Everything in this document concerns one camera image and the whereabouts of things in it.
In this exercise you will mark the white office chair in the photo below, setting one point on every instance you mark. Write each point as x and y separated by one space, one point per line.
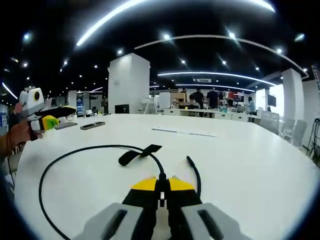
298 131
271 120
149 106

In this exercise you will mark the dark phone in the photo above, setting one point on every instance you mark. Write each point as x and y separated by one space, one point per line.
92 125

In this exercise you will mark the black metal stand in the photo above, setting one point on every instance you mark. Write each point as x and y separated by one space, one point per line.
315 140

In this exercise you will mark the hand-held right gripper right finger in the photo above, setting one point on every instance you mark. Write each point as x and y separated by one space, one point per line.
185 215

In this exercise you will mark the long curved ceiling light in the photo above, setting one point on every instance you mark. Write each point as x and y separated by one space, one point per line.
107 18

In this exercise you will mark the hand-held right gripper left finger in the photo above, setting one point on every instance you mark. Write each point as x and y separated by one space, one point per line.
140 215

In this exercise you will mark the black wall television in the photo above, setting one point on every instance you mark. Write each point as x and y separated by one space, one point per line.
271 100

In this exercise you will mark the person's left hand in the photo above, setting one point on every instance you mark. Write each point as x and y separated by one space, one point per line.
21 133

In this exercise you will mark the ceiling air vent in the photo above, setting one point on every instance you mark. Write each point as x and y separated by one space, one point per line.
204 80

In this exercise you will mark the dark flat device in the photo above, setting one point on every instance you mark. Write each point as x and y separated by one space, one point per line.
66 125

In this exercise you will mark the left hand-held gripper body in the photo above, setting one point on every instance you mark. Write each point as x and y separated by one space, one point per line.
31 100

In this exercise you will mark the black monitor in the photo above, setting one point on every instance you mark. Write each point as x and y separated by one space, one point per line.
122 109

